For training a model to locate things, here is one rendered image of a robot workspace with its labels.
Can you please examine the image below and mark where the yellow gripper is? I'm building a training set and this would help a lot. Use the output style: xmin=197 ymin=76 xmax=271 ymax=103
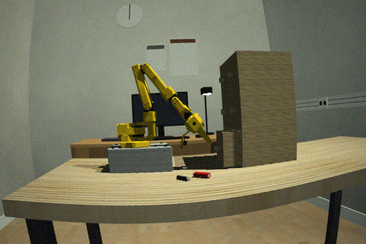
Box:
xmin=179 ymin=113 xmax=213 ymax=149

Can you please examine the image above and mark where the black aa battery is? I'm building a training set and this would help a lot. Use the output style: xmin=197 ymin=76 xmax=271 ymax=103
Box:
xmin=177 ymin=175 xmax=190 ymax=181

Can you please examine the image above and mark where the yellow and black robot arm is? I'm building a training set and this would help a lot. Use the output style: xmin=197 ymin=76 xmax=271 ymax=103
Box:
xmin=118 ymin=63 xmax=194 ymax=148

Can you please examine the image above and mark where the red aa battery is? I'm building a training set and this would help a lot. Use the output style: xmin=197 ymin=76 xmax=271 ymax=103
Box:
xmin=193 ymin=172 xmax=211 ymax=178

